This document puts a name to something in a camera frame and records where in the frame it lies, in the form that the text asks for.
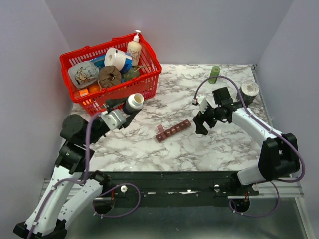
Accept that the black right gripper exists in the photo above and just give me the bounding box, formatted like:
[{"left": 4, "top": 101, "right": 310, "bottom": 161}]
[{"left": 193, "top": 100, "right": 223, "bottom": 135}]

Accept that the white pill bottle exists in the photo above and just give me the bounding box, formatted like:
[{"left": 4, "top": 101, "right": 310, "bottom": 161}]
[{"left": 122, "top": 93, "right": 144, "bottom": 115}]

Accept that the red weekly pill organizer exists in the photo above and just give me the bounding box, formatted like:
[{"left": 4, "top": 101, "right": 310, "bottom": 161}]
[{"left": 155, "top": 119, "right": 191, "bottom": 143}]

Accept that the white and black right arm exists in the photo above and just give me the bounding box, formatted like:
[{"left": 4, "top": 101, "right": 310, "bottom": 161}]
[{"left": 192, "top": 87, "right": 300, "bottom": 195}]

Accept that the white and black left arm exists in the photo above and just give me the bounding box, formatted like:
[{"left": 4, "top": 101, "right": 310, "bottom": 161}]
[{"left": 13, "top": 93, "right": 144, "bottom": 239}]

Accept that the red plastic shopping basket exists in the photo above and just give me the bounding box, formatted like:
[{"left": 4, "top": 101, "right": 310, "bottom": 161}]
[{"left": 60, "top": 33, "right": 162, "bottom": 115}]

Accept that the orange fruit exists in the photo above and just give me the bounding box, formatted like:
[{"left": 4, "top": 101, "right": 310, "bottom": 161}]
[{"left": 88, "top": 83, "right": 101, "bottom": 93}]

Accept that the small orange box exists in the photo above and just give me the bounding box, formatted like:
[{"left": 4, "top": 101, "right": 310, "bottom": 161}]
[{"left": 78, "top": 88, "right": 89, "bottom": 97}]

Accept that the green leafy vegetable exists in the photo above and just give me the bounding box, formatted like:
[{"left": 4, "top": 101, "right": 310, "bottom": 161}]
[{"left": 122, "top": 66, "right": 147, "bottom": 82}]

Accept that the white printed snack bag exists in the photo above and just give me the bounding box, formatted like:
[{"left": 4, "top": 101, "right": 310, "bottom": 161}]
[{"left": 68, "top": 61, "right": 99, "bottom": 89}]

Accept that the green cylindrical bottle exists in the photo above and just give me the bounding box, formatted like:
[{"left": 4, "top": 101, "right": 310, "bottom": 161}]
[{"left": 208, "top": 65, "right": 221, "bottom": 84}]

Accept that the blue package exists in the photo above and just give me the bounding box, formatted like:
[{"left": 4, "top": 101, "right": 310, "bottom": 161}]
[{"left": 91, "top": 55, "right": 105, "bottom": 69}]

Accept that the white toilet paper roll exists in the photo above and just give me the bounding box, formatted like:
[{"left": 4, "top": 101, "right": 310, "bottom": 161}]
[{"left": 104, "top": 47, "right": 132, "bottom": 73}]

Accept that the camouflage tape roll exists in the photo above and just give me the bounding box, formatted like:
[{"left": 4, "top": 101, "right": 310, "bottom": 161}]
[{"left": 236, "top": 80, "right": 260, "bottom": 106}]

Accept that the white pump lotion bottle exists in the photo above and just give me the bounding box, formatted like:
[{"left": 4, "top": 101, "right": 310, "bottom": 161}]
[{"left": 127, "top": 30, "right": 142, "bottom": 67}]

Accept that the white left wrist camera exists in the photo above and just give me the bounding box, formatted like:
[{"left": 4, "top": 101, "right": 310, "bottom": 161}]
[{"left": 100, "top": 109, "right": 126, "bottom": 130}]

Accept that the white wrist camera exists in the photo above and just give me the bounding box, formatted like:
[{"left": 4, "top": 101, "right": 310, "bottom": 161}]
[
  {"left": 100, "top": 109, "right": 126, "bottom": 130},
  {"left": 192, "top": 95, "right": 208, "bottom": 114}
]

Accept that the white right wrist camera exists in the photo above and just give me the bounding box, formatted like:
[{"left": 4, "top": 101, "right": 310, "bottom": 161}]
[{"left": 192, "top": 95, "right": 208, "bottom": 114}]

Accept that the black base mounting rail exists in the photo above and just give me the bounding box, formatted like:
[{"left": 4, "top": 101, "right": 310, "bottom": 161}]
[{"left": 92, "top": 171, "right": 251, "bottom": 213}]

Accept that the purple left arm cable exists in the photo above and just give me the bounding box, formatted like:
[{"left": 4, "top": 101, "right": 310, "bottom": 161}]
[{"left": 26, "top": 112, "right": 142, "bottom": 239}]

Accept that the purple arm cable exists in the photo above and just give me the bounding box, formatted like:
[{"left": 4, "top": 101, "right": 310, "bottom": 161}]
[
  {"left": 26, "top": 112, "right": 142, "bottom": 239},
  {"left": 194, "top": 76, "right": 307, "bottom": 217}
]

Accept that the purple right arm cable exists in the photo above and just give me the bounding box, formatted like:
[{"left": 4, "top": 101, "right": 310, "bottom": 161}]
[{"left": 194, "top": 76, "right": 307, "bottom": 217}]

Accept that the aluminium extrusion rail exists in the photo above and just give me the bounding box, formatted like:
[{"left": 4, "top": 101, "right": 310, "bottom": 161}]
[{"left": 221, "top": 181, "right": 304, "bottom": 199}]

